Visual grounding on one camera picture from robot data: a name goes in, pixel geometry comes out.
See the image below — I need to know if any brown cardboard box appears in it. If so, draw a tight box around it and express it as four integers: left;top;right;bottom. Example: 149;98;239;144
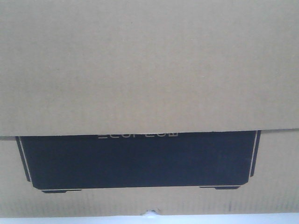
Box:
0;0;299;218

